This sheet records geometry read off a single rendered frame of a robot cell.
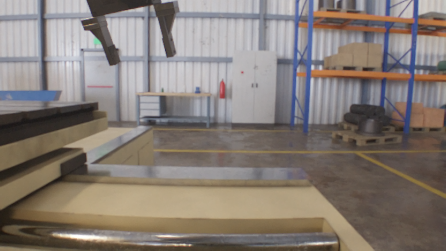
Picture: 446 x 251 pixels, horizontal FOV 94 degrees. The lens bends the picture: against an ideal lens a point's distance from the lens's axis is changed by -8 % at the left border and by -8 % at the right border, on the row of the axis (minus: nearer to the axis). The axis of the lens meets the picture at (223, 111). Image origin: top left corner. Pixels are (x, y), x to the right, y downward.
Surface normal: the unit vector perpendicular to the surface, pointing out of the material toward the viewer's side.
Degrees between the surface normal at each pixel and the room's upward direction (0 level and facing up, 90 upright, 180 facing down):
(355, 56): 90
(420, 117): 90
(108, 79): 90
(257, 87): 90
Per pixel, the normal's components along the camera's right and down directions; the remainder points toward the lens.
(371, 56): 0.03, 0.11
